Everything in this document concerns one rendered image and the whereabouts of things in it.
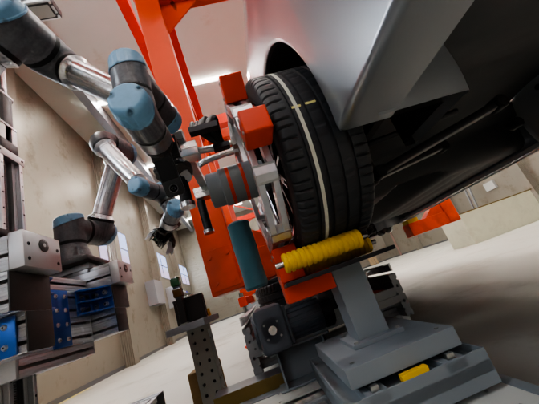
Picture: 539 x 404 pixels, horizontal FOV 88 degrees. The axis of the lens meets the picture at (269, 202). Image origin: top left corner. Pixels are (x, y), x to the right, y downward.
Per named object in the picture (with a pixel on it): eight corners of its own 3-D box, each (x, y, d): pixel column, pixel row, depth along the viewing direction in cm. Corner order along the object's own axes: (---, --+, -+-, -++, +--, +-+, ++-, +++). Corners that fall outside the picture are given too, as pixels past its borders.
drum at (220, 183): (271, 184, 95) (258, 149, 99) (210, 203, 92) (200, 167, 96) (270, 198, 108) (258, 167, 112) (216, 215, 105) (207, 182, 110)
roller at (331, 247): (374, 242, 81) (366, 224, 83) (279, 276, 77) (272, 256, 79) (367, 245, 87) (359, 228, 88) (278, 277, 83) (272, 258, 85)
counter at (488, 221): (453, 250, 643) (438, 222, 664) (522, 224, 677) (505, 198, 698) (475, 244, 580) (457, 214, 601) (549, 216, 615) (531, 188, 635)
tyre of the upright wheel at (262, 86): (400, 259, 78) (338, 18, 71) (322, 287, 75) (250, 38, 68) (321, 224, 143) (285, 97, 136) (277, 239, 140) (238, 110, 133)
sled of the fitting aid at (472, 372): (504, 386, 63) (481, 341, 66) (362, 452, 59) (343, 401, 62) (401, 349, 110) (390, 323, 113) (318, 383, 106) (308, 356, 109)
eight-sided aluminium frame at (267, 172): (299, 224, 70) (237, 62, 86) (274, 232, 69) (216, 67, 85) (283, 255, 121) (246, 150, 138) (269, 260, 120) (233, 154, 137)
